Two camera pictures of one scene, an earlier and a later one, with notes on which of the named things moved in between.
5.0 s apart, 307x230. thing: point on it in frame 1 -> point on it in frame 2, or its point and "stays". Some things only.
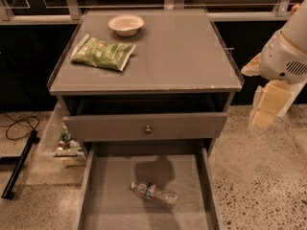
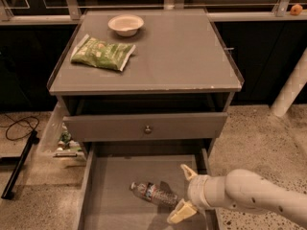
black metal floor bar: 10,185 stays
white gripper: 282,58 -> 196,192
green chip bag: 94,51 stays
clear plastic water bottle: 153,192 stays
